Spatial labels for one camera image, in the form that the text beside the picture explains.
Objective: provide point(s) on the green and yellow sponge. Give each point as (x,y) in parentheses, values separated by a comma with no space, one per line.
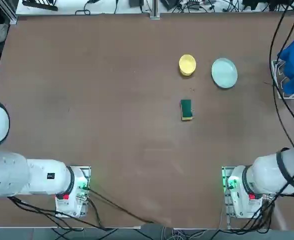
(187,110)

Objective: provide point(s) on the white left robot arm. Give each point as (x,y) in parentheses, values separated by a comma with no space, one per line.
(37,177)

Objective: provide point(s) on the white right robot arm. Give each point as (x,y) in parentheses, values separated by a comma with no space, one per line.
(262,172)

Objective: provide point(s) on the small yellow dish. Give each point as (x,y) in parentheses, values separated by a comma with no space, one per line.
(187,63)

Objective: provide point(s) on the pale green round plate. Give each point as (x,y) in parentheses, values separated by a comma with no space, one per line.
(224,73)

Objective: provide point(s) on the large black power adapter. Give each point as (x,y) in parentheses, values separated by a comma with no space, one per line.
(169,3)
(136,3)

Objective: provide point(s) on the white metal rack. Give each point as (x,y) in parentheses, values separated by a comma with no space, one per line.
(290,96)

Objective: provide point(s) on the person's white shoe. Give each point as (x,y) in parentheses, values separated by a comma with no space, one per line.
(1,32)

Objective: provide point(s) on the aluminium frame post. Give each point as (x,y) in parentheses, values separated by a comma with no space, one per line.
(155,12)
(13,20)

